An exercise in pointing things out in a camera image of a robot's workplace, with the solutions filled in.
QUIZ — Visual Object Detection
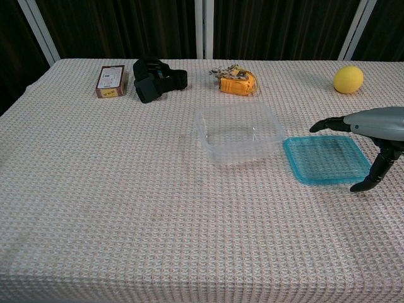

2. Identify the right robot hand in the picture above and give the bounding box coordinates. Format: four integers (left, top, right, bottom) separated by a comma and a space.
309, 106, 404, 193

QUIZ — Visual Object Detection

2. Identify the blue plastic lid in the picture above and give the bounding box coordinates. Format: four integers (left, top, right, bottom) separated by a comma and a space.
282, 134, 372, 186

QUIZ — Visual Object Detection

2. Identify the clear plastic container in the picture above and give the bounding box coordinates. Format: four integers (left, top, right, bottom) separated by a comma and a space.
194, 101, 287, 165

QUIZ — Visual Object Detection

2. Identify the small brown cardboard box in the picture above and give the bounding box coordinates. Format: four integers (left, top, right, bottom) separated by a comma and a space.
95, 64, 129, 99

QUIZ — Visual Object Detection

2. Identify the yellow ball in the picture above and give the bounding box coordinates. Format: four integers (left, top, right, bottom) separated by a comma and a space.
333, 65, 364, 95

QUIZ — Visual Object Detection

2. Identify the dark brown curtain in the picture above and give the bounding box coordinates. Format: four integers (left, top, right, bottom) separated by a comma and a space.
0, 0, 51, 116
213, 0, 360, 61
34, 0, 197, 60
352, 0, 404, 62

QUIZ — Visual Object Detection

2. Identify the orange tape measure with keyring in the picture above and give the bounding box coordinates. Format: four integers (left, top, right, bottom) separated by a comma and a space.
208, 64, 260, 95

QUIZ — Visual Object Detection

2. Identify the beige waffle tablecloth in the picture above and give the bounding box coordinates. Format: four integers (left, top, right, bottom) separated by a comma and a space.
0, 58, 404, 303

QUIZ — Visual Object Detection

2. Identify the white frame post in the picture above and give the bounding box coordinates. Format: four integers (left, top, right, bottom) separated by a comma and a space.
17, 0, 61, 66
194, 0, 215, 60
337, 0, 378, 61

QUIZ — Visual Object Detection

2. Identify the black strap brace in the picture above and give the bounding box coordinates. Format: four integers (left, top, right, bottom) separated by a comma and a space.
132, 56, 189, 104

